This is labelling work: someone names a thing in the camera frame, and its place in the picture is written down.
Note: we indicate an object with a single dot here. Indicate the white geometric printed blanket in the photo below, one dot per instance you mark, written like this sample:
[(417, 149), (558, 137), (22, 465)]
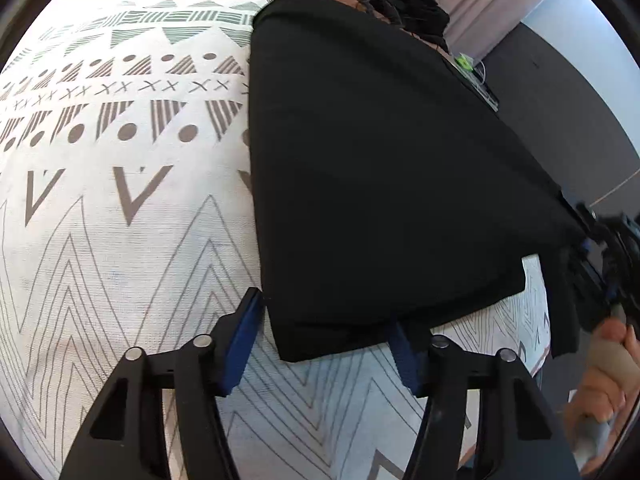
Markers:
[(125, 260)]

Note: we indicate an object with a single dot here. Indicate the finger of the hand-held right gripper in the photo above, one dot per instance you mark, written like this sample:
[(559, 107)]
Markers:
[(585, 265), (582, 210)]

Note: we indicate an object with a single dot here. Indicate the person's right hand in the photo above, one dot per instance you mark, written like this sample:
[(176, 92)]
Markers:
[(610, 375)]

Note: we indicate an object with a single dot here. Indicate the white box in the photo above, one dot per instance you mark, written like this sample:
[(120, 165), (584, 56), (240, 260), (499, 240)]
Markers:
[(482, 87)]

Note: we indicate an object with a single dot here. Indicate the green small object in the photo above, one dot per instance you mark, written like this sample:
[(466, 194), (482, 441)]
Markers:
[(462, 62)]

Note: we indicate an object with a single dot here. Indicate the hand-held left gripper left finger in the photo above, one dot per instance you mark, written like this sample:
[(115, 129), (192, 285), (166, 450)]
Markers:
[(242, 345)]

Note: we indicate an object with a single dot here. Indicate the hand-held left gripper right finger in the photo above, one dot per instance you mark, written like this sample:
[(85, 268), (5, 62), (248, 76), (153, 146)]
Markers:
[(406, 360)]

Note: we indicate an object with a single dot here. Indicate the pink curtain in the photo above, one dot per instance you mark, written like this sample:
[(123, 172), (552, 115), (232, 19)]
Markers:
[(490, 5)]

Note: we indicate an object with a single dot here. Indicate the black shirt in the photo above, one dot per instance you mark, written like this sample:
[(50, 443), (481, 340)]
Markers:
[(375, 160)]

